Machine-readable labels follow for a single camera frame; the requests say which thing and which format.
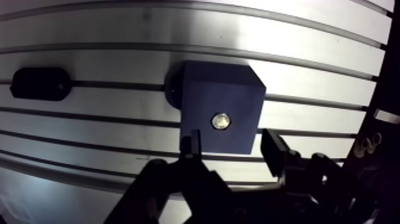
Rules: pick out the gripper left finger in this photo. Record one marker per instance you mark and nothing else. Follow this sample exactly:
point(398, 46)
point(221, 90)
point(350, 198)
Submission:
point(190, 184)

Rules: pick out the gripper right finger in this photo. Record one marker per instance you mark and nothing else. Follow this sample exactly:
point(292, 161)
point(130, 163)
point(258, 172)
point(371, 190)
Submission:
point(300, 178)

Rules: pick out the steel bolt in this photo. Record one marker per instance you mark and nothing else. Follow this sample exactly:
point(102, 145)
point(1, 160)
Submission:
point(221, 121)

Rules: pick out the black oval holder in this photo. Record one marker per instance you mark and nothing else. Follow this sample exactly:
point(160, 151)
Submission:
point(40, 84)

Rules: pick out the dark blue-grey block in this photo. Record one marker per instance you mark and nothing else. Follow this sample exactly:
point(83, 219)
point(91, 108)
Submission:
point(218, 106)

